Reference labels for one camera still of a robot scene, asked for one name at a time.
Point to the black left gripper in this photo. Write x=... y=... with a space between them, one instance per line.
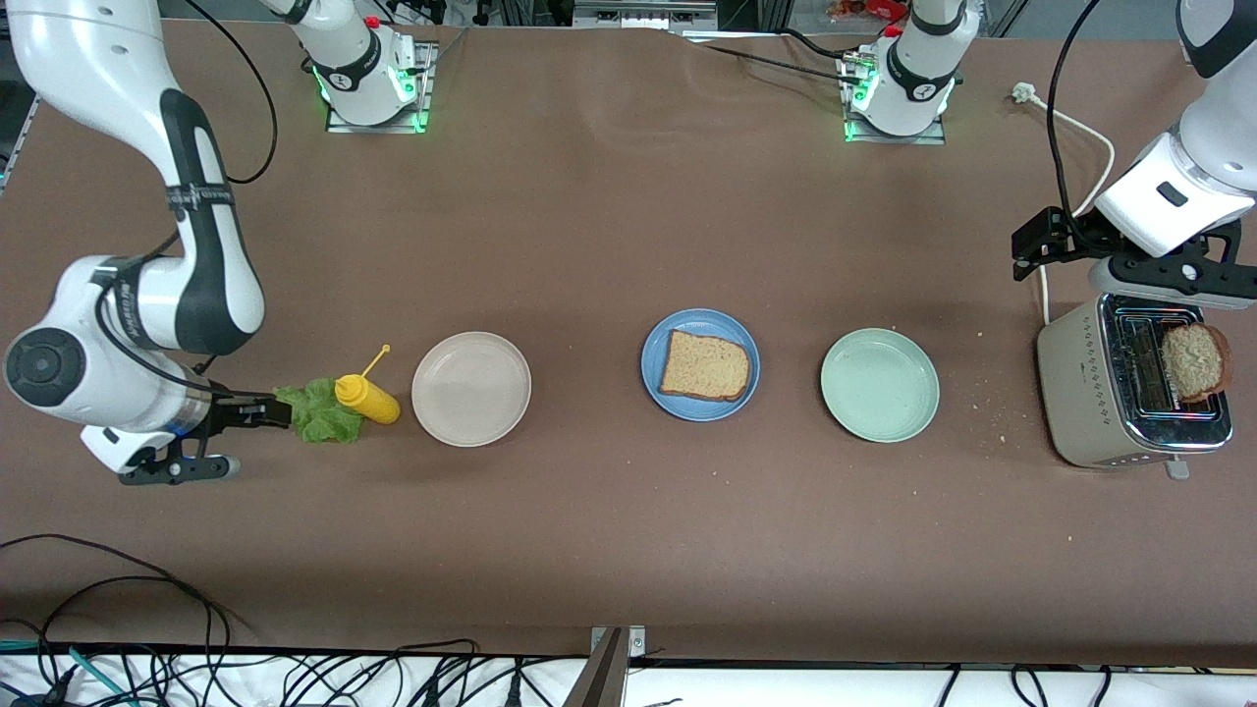
x=1068 y=240

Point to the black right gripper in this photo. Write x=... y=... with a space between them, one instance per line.
x=224 y=411

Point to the green lettuce leaf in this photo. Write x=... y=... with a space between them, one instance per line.
x=324 y=422

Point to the yellow mustard squeeze bottle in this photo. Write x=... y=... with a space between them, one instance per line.
x=368 y=398

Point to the brown bread slice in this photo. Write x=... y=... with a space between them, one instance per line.
x=702 y=365
x=1193 y=361

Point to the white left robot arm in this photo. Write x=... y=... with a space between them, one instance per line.
x=918 y=79

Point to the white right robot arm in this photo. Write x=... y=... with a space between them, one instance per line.
x=118 y=59

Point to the beige plate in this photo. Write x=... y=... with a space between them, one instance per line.
x=471 y=390

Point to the pale green plate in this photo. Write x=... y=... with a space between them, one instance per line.
x=880 y=385

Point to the blue plate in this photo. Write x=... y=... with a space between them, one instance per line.
x=702 y=411

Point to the silver beige toaster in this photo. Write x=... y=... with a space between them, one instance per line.
x=1075 y=393

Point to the red object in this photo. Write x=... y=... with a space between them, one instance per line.
x=884 y=8

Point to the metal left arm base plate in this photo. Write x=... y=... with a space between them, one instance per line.
x=933 y=139

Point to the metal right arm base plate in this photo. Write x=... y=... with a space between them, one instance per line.
x=426 y=88

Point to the aluminium table edge frame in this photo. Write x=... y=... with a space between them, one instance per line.
x=29 y=110

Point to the grey frame post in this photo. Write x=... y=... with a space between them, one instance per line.
x=599 y=682

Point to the small metal corner bracket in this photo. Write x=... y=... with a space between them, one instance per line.
x=636 y=643

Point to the aluminium rail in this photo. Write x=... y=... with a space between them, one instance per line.
x=638 y=18

